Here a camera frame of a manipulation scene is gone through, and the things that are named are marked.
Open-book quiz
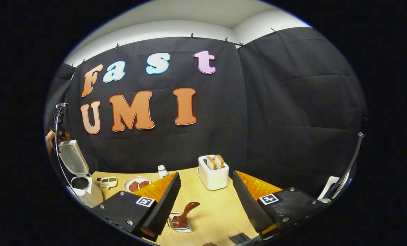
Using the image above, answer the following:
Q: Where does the white rice cooker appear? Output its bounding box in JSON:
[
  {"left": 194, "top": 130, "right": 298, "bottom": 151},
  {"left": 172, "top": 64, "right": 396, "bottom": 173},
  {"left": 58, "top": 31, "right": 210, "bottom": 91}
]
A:
[{"left": 58, "top": 139, "right": 104, "bottom": 208}]

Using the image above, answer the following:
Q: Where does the white divided seasoning dish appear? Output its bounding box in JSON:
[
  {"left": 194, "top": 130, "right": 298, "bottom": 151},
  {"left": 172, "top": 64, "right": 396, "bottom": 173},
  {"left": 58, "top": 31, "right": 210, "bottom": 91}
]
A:
[{"left": 100, "top": 176, "right": 117, "bottom": 189}]

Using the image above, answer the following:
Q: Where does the black backdrop cloth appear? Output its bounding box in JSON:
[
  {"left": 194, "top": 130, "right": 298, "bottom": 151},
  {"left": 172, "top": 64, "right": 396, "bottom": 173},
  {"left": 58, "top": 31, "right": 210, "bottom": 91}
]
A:
[{"left": 45, "top": 27, "right": 367, "bottom": 205}]

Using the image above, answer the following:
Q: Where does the metal wire chopstick holder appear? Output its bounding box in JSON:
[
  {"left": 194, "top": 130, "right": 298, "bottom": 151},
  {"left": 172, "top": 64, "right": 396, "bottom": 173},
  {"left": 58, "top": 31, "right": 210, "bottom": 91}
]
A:
[{"left": 168, "top": 213, "right": 194, "bottom": 233}]

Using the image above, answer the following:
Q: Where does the brown wooden spoon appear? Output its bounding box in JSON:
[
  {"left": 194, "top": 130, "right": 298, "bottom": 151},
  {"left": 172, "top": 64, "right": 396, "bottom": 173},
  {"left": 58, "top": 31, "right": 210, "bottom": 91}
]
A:
[{"left": 172, "top": 202, "right": 200, "bottom": 229}]

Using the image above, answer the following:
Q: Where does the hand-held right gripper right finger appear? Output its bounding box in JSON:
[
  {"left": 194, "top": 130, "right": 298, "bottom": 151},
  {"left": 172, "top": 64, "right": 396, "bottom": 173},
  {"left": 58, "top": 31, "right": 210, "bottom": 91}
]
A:
[{"left": 232, "top": 170, "right": 327, "bottom": 240}]

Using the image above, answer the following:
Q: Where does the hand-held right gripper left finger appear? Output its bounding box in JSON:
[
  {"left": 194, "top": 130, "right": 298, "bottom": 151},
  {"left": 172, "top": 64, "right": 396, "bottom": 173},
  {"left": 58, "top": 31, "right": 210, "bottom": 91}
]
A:
[{"left": 93, "top": 172, "right": 182, "bottom": 240}]

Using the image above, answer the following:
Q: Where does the white toaster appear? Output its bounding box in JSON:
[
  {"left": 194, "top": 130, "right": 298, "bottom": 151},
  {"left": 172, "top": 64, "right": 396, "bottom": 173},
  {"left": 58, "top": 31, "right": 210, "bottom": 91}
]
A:
[{"left": 198, "top": 154, "right": 229, "bottom": 191}]

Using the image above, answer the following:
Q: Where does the white round plate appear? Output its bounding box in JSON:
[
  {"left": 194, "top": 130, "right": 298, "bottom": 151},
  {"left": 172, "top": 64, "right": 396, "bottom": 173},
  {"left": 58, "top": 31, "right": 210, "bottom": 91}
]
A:
[{"left": 124, "top": 176, "right": 152, "bottom": 193}]

